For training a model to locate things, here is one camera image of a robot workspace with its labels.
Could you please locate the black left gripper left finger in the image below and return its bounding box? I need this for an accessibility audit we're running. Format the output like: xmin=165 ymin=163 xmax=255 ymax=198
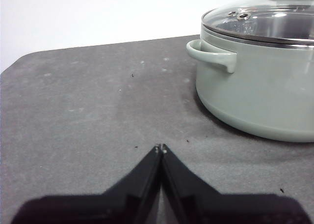
xmin=11 ymin=144 xmax=162 ymax=224

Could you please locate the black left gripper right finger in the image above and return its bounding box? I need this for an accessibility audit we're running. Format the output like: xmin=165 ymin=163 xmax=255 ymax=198
xmin=161 ymin=144 xmax=314 ymax=224

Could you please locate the glass lid with green knob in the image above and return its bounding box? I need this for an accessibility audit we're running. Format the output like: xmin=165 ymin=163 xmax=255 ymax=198
xmin=201 ymin=0 xmax=314 ymax=47

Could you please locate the pale green electric steamer pot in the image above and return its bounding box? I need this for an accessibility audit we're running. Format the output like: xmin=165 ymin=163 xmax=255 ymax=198
xmin=185 ymin=25 xmax=314 ymax=143

